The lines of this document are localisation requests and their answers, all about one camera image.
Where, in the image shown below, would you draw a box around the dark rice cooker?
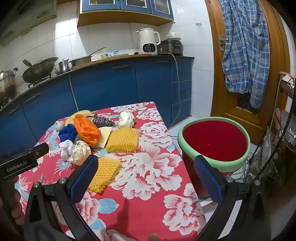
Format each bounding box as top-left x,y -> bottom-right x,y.
158,39 -> 184,56

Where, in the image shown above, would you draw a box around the orange mesh bag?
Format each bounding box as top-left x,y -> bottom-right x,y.
73,115 -> 101,145

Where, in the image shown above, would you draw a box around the black wok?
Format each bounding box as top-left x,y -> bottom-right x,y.
22,57 -> 59,84

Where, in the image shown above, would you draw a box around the steel kettle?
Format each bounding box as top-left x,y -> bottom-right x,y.
55,59 -> 72,76

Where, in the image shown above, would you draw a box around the large white paper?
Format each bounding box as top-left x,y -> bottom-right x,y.
118,111 -> 136,128

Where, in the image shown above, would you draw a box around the red bucket with green rim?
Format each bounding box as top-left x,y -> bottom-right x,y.
178,117 -> 251,200

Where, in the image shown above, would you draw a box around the wooden door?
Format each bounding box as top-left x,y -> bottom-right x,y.
205,0 -> 290,144

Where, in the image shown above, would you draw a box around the clear crumpled plastic bottles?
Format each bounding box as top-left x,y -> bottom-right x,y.
264,108 -> 292,149

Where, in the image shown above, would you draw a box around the black metal rack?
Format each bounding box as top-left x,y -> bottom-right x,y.
254,72 -> 296,186

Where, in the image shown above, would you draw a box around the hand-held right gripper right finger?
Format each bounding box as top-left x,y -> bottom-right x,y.
194,155 -> 278,241

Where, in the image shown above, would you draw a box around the yellow sponge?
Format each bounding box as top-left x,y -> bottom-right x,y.
94,126 -> 112,149

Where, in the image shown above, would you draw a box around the dark scouring ball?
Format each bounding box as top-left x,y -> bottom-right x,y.
92,116 -> 115,127

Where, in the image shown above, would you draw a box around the blue plaid shirt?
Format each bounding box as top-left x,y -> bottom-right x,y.
218,0 -> 270,109

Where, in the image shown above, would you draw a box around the pink plastic basket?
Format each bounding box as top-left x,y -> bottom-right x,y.
279,72 -> 296,81

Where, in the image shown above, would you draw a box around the person's left hand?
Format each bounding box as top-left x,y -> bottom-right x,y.
9,188 -> 24,224

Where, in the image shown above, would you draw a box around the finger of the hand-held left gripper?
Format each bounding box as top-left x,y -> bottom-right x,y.
29,142 -> 49,160

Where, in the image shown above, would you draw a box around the red floral tablecloth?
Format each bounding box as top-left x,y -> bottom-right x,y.
14,101 -> 206,241

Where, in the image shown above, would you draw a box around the white tissue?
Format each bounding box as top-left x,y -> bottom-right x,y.
59,140 -> 74,160

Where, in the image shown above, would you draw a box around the blue cloth scrap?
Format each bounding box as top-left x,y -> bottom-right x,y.
58,124 -> 77,142

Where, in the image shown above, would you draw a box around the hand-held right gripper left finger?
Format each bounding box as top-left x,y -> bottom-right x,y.
24,154 -> 100,241

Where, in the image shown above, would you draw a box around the white cotton wad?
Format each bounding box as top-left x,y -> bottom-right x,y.
68,140 -> 92,166

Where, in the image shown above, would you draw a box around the metal door handle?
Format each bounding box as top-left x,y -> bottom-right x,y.
218,35 -> 229,52

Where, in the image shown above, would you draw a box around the blue upper cabinet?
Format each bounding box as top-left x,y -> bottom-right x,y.
77,0 -> 174,28

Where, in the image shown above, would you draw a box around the range hood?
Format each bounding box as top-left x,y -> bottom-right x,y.
0,0 -> 57,47

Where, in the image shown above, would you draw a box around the steel pan with handle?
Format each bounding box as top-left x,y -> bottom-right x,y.
69,47 -> 107,67

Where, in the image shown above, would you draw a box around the white bowl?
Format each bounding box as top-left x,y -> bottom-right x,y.
165,32 -> 182,42

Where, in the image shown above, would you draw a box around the large steel pot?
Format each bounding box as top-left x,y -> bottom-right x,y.
0,68 -> 18,102

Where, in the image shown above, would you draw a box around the blue lower cabinets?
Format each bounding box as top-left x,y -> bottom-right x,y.
0,57 -> 195,149

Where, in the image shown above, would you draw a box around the yellow banana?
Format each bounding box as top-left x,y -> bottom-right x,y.
64,110 -> 97,127

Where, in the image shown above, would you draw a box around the white power cable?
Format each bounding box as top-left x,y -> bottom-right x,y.
170,53 -> 182,127

